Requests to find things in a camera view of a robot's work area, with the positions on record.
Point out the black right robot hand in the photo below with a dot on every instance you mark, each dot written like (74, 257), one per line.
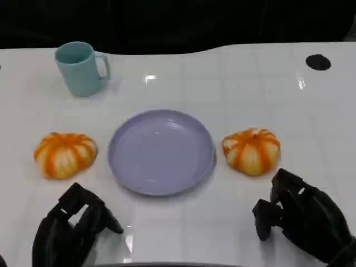
(314, 219)

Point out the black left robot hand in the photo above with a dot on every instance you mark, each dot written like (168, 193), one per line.
(58, 239)

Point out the orange white toy bread roll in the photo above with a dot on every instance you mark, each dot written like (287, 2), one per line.
(64, 155)
(250, 153)

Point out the dark robot torso edge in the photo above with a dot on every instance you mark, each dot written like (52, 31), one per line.
(172, 264)

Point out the lilac plate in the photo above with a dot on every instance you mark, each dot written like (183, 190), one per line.
(158, 155)

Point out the black round table grommet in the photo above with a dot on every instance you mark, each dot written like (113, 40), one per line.
(318, 62)

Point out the pale green mug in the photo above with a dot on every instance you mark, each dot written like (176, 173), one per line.
(79, 78)

